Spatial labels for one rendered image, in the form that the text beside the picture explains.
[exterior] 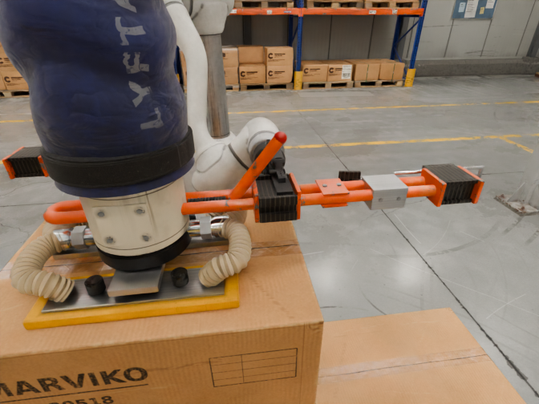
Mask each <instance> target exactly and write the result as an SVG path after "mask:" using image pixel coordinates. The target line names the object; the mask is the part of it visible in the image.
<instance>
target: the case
mask: <svg viewBox="0 0 539 404"><path fill-rule="evenodd" d="M45 223H46V221H43V222H42V224H41V225H40V226H39V227H38V228H37V229H36V231H35V232H34V233H33V234H32V235H31V236H30V238H29V239H28V240H27V241H26V242H25V244H24V245H23V246H22V247H21V248H20V249H19V250H18V251H17V252H16V253H15V254H14V255H13V257H12V258H11V259H10V260H9V261H8V262H7V264H6V265H5V266H4V267H3V268H2V270H1V271H0V404H315V401H316V393H317V385H318V371H319V363H320V355H321V347H322V332H323V325H324V319H323V316H322V312H321V309H320V306H319V303H318V299H317V297H316V294H315V291H314V287H313V285H312V282H311V279H310V275H309V272H308V269H307V267H306V262H305V260H304V257H303V255H302V250H301V248H300V245H299V243H298V238H297V235H296V232H295V230H294V226H293V223H292V220H289V221H279V222H269V223H260V217H259V223H255V219H254V214H253V210H247V217H246V220H245V223H244V224H243V225H245V226H246V227H247V229H248V231H249V235H250V239H251V243H252V244H251V247H252V248H251V251H252V252H251V255H250V257H251V258H250V260H249V261H248V264H247V267H246V268H244V269H242V270H241V271H240V272H239V273H238V283H239V296H240V305H239V307H237V308H231V309H217V310H209V311H201V312H194V313H179V314H172V315H164V316H156V317H142V318H134V319H127V320H119V321H105V322H97V323H89V324H82V325H67V326H60V327H52V328H44V329H30V330H28V329H25V327H24V325H23V321H24V319H25V318H26V316H27V314H28V313H29V312H30V310H31V308H32V307H33V305H34V303H35V302H36V301H37V300H38V298H39V296H35V295H32V296H30V295H28V294H27V293H26V294H22V293H20V292H19V291H18V290H17V289H15V288H14V287H12V285H11V281H12V280H11V279H10V273H11V269H12V267H13V264H14V262H15V261H16V259H17V257H18V256H19V254H20V252H22V251H23V249H24V248H25V247H26V246H27V245H28V244H30V243H31V241H33V240H36V239H37V237H39V236H43V235H42V233H43V231H42V230H43V227H44V225H45ZM228 251H229V245H221V246H212V247H202V248H187V249H185V250H184V251H183V252H182V253H181V254H180V255H179V256H177V257H176V258H174V259H173V260H171V261H169V262H167V263H165V267H164V268H165V269H170V268H178V267H189V266H197V265H206V264H207V263H208V262H209V261H211V260H212V259H213V258H214V257H219V256H220V254H221V255H224V254H225V253H228ZM44 270H46V271H47V272H48V273H50V272H54V274H55V275H58V274H60V276H61V277H66V278H67V277H84V276H93V275H101V274H110V273H115V271H116V269H114V268H112V267H109V266H108V265H106V264H104V263H103V262H102V260H101V258H100V257H82V258H73V259H63V260H54V257H53V256H51V257H50V258H49V259H48V260H47V262H46V263H45V265H44V266H43V269H42V271H44Z"/></svg>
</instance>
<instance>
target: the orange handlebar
mask: <svg viewBox="0 0 539 404"><path fill-rule="evenodd" d="M399 179H400V180H401V181H402V182H403V183H404V184H406V185H407V186H408V192H407V198H412V197H422V196H434V195H435V194H436V186H435V185H425V178H424V177H423V176H411V177H400V178H399ZM315 182H316V184H299V185H298V186H299V188H300V190H301V192H302V196H301V206H307V205H317V204H320V205H321V206H322V208H334V207H345V206H348V204H347V203H348V202H359V201H369V200H372V199H373V198H374V197H373V195H372V191H371V190H370V189H367V190H364V182H363V181H362V180H353V181H341V180H340V179H339V178H338V179H325V180H315ZM231 191H232V189H226V190H215V191H203V192H186V193H185V195H186V201H187V203H183V204H182V207H181V213H182V215H191V214H201V213H212V212H232V211H243V210H254V202H253V194H252V188H249V189H248V190H247V192H246V193H245V194H244V196H243V197H242V198H241V199H234V200H229V199H228V195H229V194H230V193H231ZM214 196H215V197H217V196H219V197H220V196H226V200H212V201H201V202H190V203H188V199H191V198H193V199H194V198H196V199H197V198H201V197H202V198H204V197H205V198H207V197H209V198H210V197H214ZM43 218H44V220H45V221H46V222H47V223H49V224H75V223H86V222H87V218H86V216H85V213H84V210H83V207H82V205H81V202H80V200H66V201H61V202H58V203H55V204H52V205H51V206H50V207H48V208H47V209H46V210H45V212H44V213H43Z"/></svg>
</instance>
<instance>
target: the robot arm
mask: <svg viewBox="0 0 539 404"><path fill-rule="evenodd" d="M164 4H165V5H166V8H167V10H168V12H169V14H170V16H171V18H172V20H173V23H174V25H175V28H176V44H177V46H178V47H179V48H180V49H181V50H182V52H183V54H184V57H185V61H186V67H187V102H188V125H189V126H190V127H191V128H192V134H193V140H194V146H195V150H196V151H195V153H194V156H193V157H194V160H195V162H194V165H193V166H192V168H191V169H190V171H188V172H187V173H186V174H185V175H184V176H183V181H184V190H185V192H203V191H215V190H226V189H234V188H235V187H236V185H237V184H238V182H239V181H240V180H241V178H242V177H243V175H244V174H245V173H246V172H247V171H248V169H249V168H250V167H251V165H252V164H253V162H254V161H255V160H256V158H257V157H258V156H259V155H260V154H261V152H262V151H263V149H264V148H265V147H266V145H267V144H268V143H269V141H270V140H271V139H272V138H273V137H274V134H275V133H276V132H278V131H279V130H278V128H277V126H276V125H275V124H274V123H273V122H272V121H270V120H269V119H267V118H263V117H257V118H254V119H251V120H250V121H249V122H248V123H247V124H246V125H245V126H244V127H243V128H242V130H241V132H240V133H239V134H238V135H237V136H235V135H234V134H233V133H232V132H231V131H230V130H229V114H228V106H227V98H226V89H225V72H224V64H223V55H222V47H221V33H222V32H223V30H224V28H225V20H226V17H227V16H229V14H230V13H231V11H232V9H233V6H234V0H164ZM285 162H286V157H285V148H284V146H283V145H282V147H281V148H280V149H279V151H278V152H277V153H276V155H275V156H274V157H273V159H272V160H271V161H270V162H269V163H268V164H267V166H266V167H265V169H264V170H263V171H262V172H261V173H262V174H263V175H268V174H269V176H272V175H275V176H272V181H273V184H274V188H275V192H276V194H277V196H286V195H293V194H294V191H293V189H292V187H291V185H290V182H289V180H288V177H287V175H285V174H286V170H285V169H284V166H285Z"/></svg>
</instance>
